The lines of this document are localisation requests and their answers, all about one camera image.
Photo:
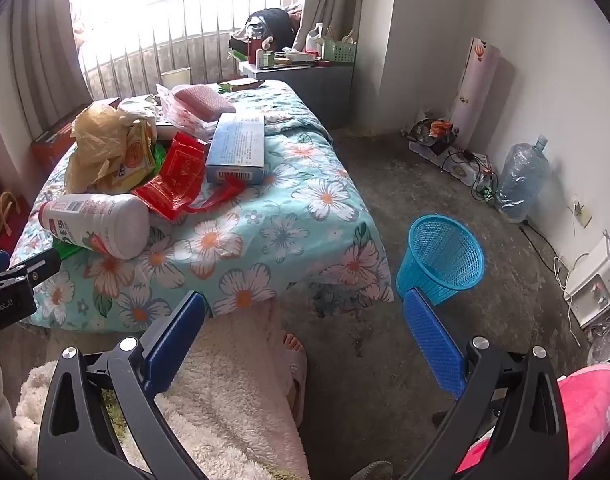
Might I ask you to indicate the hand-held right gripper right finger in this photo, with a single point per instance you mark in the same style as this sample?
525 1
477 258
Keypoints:
435 345

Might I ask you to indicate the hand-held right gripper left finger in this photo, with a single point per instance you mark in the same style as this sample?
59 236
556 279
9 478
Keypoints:
174 342

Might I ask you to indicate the blue mesh wastebasket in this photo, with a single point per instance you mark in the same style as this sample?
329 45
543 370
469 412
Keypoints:
425 272

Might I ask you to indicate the white milk bottle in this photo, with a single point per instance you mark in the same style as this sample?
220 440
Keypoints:
105 222

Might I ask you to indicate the yellow snack packet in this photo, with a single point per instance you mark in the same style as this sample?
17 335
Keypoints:
120 178

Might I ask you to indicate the yellow plastic bag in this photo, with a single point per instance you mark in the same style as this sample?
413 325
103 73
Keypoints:
95 135

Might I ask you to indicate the orange cracker packet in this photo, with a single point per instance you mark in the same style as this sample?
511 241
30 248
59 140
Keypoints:
135 152

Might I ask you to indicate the red gold printed bag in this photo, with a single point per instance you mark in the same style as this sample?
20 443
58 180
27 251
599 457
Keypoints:
177 175

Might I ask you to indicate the white plastic bag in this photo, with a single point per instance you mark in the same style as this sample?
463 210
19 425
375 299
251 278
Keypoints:
137 107

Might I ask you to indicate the clear plastic bag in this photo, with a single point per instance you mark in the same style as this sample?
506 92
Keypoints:
177 117
607 342

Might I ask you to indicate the blue white cardboard box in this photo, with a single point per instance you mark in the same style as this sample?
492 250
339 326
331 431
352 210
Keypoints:
235 145

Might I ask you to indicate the pink textured pad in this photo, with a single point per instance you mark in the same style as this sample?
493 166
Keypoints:
205 100

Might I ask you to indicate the pink yellow tote bag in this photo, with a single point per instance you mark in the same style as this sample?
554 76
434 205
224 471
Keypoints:
2 215

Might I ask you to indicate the white fleece robe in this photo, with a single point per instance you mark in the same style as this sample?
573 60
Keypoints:
225 400

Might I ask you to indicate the green fuzzy cloth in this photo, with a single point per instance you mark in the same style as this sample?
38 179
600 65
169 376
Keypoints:
102 395

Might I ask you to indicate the person's foot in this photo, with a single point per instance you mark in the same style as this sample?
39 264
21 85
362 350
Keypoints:
291 347

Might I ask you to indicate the beige slipper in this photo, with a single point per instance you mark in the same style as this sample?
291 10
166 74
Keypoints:
297 390

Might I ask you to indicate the green wrapper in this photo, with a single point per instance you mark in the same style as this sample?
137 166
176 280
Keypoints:
158 157

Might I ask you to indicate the white appliance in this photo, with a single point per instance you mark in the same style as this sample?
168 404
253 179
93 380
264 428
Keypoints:
592 285

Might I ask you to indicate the clear crumpled plastic bag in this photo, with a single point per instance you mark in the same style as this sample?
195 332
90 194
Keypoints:
607 342

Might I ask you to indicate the floral turquoise blanket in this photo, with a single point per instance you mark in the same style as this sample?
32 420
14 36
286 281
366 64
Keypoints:
285 200

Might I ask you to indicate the clear blue water jug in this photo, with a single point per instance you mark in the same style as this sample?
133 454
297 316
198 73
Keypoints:
522 180

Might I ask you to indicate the dark bag of snack wrappers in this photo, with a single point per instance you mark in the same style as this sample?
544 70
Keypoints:
430 132

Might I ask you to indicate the grey striped curtain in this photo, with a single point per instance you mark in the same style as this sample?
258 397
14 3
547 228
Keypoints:
335 0
30 45

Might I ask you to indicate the white paper cup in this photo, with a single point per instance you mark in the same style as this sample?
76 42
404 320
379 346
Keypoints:
176 77

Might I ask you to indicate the rolled white poster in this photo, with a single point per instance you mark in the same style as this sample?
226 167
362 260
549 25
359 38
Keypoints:
475 90

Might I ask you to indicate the brown book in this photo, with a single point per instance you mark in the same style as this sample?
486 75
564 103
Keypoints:
241 85

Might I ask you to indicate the metal window railing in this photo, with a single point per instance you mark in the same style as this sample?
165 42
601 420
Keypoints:
185 40

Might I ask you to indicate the grey nightstand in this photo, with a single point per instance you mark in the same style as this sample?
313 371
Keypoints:
305 92

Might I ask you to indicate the green white small box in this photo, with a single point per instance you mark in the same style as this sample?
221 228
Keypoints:
265 60

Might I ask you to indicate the red thermos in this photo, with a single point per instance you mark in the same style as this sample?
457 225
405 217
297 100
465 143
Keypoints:
255 45

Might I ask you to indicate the green plastic basket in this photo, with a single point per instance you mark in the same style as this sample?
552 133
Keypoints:
339 51

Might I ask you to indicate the white plastic jug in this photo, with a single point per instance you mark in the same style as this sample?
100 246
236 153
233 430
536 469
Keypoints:
314 40

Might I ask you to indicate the black bag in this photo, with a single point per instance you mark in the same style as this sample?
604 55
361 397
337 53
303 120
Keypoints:
275 27

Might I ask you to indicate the wall socket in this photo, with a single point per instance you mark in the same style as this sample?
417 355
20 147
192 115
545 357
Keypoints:
582 216

